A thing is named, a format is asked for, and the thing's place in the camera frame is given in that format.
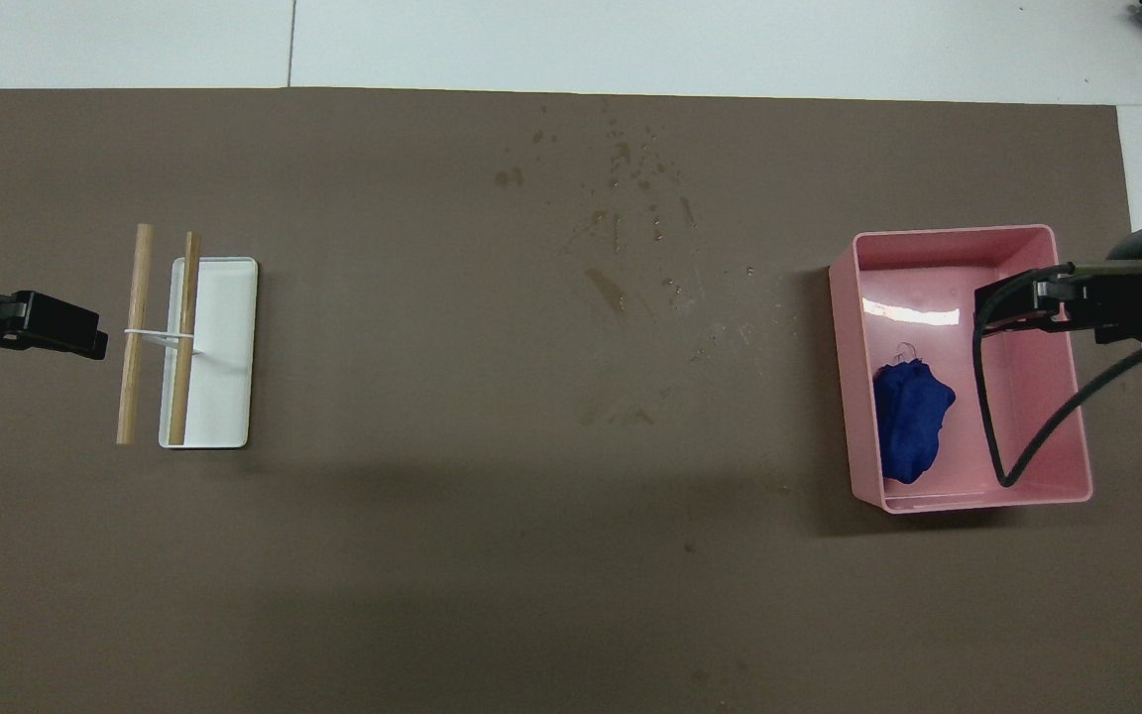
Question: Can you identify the pale wooden dowel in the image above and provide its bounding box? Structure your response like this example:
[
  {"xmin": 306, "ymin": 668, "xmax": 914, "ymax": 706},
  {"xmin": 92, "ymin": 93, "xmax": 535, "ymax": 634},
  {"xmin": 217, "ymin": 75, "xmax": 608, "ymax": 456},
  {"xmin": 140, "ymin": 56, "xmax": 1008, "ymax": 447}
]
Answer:
[{"xmin": 117, "ymin": 223, "xmax": 154, "ymax": 445}]

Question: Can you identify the white rack with wooden dowels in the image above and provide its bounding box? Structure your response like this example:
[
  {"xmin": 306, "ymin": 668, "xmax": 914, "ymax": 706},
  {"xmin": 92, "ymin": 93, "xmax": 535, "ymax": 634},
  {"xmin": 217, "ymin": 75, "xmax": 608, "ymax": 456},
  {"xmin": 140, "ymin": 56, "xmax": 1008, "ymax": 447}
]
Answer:
[{"xmin": 125, "ymin": 256, "xmax": 260, "ymax": 450}]

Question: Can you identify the brown table mat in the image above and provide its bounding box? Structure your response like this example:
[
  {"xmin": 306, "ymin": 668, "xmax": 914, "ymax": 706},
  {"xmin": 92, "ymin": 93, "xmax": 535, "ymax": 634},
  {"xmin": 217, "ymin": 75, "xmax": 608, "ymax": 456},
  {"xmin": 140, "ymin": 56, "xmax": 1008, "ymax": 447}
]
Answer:
[{"xmin": 0, "ymin": 87, "xmax": 1142, "ymax": 714}]

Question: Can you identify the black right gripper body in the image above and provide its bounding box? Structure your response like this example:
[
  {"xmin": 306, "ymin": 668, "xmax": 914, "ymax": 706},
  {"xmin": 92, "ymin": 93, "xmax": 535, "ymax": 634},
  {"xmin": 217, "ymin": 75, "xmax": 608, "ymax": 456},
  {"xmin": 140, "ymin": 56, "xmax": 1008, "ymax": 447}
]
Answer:
[{"xmin": 1096, "ymin": 226, "xmax": 1142, "ymax": 343}]

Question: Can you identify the water puddle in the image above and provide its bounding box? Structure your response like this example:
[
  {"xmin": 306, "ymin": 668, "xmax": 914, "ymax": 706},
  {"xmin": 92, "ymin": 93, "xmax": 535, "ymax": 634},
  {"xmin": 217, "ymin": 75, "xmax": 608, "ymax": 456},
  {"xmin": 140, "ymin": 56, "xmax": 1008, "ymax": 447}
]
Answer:
[{"xmin": 586, "ymin": 268, "xmax": 628, "ymax": 316}]

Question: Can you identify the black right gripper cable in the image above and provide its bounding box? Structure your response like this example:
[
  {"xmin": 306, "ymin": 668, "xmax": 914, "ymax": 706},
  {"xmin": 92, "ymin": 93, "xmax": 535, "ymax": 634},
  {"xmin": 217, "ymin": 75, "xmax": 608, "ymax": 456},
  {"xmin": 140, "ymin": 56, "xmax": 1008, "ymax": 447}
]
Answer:
[{"xmin": 972, "ymin": 260, "xmax": 1142, "ymax": 487}]

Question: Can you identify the blue towel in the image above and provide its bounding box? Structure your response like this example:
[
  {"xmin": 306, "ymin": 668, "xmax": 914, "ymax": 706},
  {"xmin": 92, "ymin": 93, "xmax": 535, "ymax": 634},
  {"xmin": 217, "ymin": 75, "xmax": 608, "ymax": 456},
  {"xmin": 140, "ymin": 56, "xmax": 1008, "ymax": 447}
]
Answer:
[{"xmin": 873, "ymin": 359, "xmax": 957, "ymax": 485}]

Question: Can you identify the pink plastic bin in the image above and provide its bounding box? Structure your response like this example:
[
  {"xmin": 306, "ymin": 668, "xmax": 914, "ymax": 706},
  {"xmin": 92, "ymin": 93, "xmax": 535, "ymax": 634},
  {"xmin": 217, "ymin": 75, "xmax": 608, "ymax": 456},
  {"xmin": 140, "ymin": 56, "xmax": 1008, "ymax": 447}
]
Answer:
[{"xmin": 827, "ymin": 224, "xmax": 1095, "ymax": 515}]

